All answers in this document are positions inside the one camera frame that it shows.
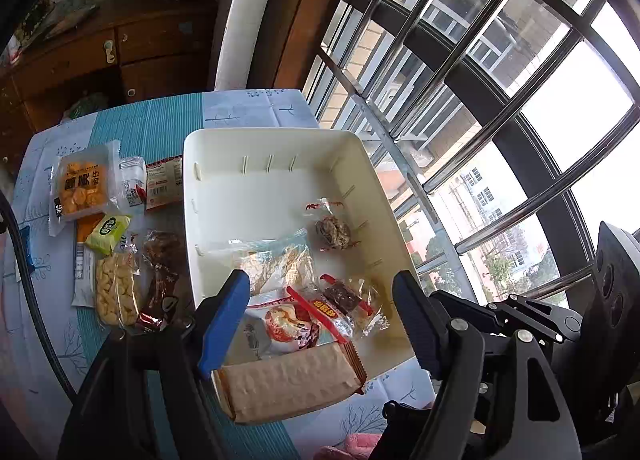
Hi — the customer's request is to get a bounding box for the brown wafer packet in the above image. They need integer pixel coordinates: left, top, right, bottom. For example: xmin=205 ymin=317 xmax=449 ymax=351
xmin=212 ymin=342 xmax=367 ymax=424

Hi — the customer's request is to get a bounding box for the red white large snack bag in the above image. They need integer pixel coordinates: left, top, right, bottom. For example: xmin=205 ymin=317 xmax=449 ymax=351
xmin=239 ymin=289 xmax=336 ymax=360

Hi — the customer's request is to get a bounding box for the white puffed snack bag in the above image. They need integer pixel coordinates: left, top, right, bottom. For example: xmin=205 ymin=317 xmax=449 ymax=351
xmin=94 ymin=251 xmax=142 ymax=327

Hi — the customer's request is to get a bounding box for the white orange biscuit sleeve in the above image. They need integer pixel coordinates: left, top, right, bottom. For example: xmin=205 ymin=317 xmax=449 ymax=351
xmin=72 ymin=213 xmax=104 ymax=308

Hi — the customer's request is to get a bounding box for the dark red jerky packet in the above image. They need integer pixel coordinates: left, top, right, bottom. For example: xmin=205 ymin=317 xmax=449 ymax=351
xmin=137 ymin=230 xmax=186 ymax=332

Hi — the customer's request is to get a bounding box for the pink floral blanket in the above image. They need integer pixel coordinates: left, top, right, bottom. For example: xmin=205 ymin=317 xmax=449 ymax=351
xmin=312 ymin=433 xmax=382 ymax=460

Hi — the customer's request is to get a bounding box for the teal white tablecloth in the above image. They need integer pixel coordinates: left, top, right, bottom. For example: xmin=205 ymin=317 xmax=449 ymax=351
xmin=1 ymin=92 xmax=435 ymax=459

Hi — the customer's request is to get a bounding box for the green yellow candy packet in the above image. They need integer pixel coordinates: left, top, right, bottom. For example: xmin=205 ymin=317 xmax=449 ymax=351
xmin=84 ymin=215 xmax=131 ymax=256

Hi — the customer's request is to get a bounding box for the red white snack packet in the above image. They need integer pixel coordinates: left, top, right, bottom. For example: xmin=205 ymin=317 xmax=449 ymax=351
xmin=145 ymin=155 xmax=183 ymax=211

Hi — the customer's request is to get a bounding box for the clear white label packet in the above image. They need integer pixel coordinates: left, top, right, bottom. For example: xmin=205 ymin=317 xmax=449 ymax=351
xmin=119 ymin=157 xmax=146 ymax=207

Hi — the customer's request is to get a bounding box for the orange cracker packet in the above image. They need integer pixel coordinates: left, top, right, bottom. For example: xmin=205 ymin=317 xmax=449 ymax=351
xmin=49 ymin=140 xmax=124 ymax=237

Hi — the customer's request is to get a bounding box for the clear bag brown candy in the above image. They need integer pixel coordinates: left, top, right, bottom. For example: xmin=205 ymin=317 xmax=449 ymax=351
xmin=305 ymin=198 xmax=359 ymax=252

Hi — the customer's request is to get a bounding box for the white plastic bin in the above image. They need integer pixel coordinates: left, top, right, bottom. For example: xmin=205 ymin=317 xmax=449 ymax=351
xmin=182 ymin=128 xmax=416 ymax=378

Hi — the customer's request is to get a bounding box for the metal window grille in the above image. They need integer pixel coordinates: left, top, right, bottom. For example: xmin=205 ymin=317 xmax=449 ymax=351
xmin=304 ymin=0 xmax=639 ymax=310

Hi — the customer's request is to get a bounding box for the wooden desk with drawers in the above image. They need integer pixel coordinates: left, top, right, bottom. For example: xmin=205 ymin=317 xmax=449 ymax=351
xmin=1 ymin=0 xmax=217 ymax=169

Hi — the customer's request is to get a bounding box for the black cable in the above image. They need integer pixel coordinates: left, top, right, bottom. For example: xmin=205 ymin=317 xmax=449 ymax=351
xmin=0 ymin=191 xmax=79 ymax=406

